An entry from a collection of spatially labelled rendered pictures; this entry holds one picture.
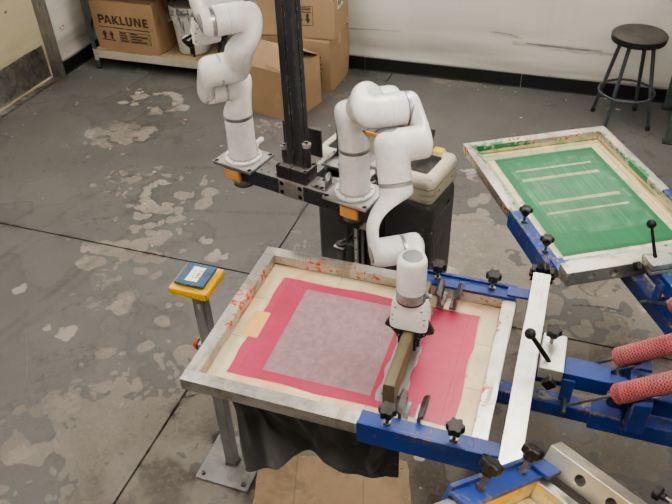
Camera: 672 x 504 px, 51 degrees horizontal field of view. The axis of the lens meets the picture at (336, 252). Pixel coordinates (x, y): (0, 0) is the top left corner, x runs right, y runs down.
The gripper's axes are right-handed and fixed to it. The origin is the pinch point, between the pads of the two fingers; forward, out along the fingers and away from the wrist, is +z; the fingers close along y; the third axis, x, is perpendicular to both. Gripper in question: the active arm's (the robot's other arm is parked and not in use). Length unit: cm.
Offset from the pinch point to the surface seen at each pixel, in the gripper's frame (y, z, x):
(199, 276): 69, 4, -12
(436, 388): -9.8, 5.6, 9.2
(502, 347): -23.9, 2.1, -6.8
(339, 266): 28.5, 1.7, -26.4
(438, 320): -4.9, 5.5, -15.6
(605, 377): -49.4, -2.9, 1.1
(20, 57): 367, 69, -273
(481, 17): 41, 48, -381
